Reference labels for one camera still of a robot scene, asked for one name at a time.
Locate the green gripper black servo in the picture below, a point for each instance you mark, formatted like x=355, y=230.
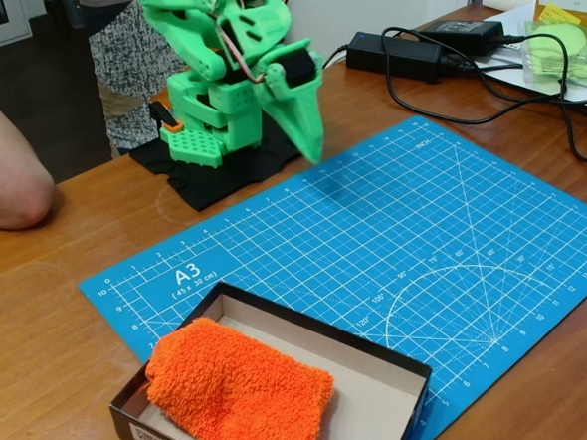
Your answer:
x=301, y=98

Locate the orange towel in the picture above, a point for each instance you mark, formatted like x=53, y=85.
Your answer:
x=238, y=391

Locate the person's bare forearm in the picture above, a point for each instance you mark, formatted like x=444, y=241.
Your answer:
x=7, y=182

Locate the shallow black cardboard box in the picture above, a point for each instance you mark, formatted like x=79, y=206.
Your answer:
x=372, y=399

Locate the large black power adapter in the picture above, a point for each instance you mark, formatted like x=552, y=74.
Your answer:
x=398, y=54

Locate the black base cloth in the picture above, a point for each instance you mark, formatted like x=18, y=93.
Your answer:
x=201, y=187

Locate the black orange table clamp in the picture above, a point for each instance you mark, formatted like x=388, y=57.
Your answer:
x=167, y=121

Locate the blue A3 cutting mat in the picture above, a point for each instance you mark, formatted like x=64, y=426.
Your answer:
x=372, y=245

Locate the person in speckled grey clothing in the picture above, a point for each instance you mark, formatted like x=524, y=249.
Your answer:
x=114, y=59

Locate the slim black power adapter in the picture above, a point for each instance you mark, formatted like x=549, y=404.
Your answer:
x=464, y=31

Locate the white paper sheets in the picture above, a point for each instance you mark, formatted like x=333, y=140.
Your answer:
x=507, y=61

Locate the plastic bag of green parts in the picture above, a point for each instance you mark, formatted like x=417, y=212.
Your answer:
x=562, y=57

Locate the yellow sticky note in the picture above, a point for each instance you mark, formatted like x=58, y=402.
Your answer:
x=560, y=14

